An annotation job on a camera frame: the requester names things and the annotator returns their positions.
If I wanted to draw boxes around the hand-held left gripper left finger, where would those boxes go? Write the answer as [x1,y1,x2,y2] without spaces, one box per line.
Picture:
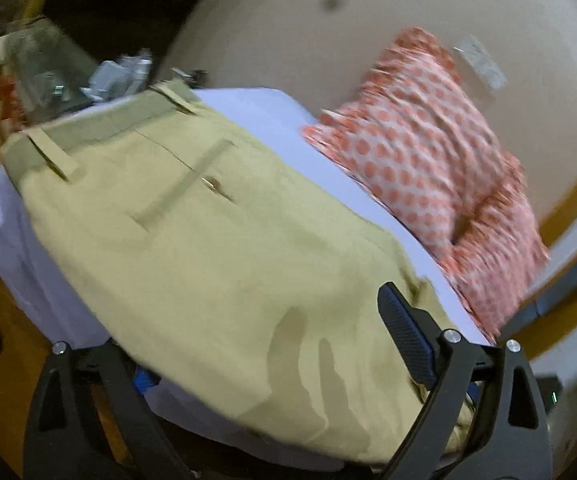
[22,341,194,480]

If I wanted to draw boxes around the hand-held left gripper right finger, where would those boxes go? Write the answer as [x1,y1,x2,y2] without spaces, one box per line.
[377,282,554,480]

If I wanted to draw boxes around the beige pants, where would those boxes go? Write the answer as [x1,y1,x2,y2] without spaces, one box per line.
[0,81,474,466]

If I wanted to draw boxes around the orange polka dot pillow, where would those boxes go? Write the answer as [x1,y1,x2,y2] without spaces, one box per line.
[301,27,550,343]

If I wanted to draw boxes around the lavender bed sheet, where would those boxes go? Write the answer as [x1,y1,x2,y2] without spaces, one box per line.
[0,86,494,471]

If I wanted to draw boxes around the grey crumpled wrapper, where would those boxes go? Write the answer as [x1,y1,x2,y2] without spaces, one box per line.
[81,49,155,103]

